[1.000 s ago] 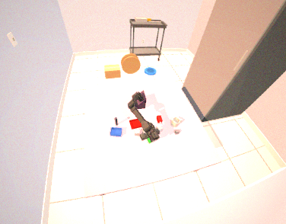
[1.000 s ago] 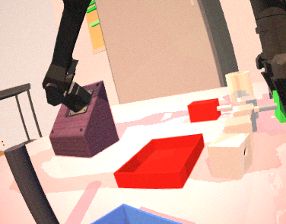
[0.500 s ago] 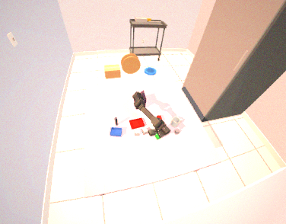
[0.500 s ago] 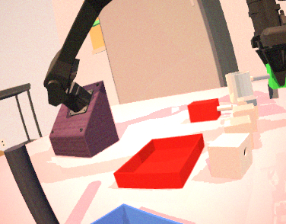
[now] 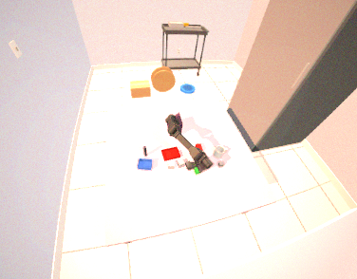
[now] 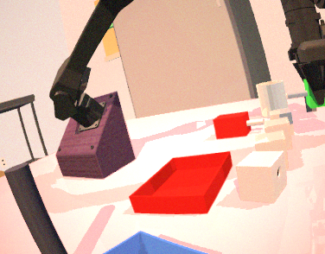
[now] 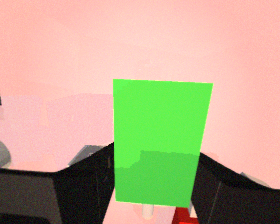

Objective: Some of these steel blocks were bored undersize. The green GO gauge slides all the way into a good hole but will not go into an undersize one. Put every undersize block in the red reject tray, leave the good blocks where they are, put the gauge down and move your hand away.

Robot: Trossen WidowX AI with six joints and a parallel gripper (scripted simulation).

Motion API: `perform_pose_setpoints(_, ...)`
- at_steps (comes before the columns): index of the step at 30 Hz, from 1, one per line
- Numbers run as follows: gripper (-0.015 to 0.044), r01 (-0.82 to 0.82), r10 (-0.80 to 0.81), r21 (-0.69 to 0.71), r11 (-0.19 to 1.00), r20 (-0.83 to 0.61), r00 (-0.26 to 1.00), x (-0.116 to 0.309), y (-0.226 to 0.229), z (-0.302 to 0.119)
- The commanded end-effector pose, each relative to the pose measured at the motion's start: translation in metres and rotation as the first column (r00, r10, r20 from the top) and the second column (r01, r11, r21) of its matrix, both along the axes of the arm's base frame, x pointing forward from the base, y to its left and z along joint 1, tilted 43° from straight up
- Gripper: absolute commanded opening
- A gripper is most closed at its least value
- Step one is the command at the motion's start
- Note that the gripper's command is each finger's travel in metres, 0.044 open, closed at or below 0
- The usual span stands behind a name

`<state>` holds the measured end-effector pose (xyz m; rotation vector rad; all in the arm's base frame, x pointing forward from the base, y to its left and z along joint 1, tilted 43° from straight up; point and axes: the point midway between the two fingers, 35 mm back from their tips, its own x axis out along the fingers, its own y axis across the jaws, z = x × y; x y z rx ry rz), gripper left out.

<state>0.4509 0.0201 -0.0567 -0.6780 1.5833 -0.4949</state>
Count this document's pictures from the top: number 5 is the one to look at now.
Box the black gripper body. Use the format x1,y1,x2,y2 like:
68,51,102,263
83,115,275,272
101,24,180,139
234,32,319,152
185,161,197,171

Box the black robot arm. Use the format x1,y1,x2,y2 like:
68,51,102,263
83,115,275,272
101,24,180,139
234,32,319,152
165,114,214,173

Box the red tray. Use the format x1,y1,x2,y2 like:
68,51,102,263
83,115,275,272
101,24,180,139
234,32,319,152
161,147,180,161

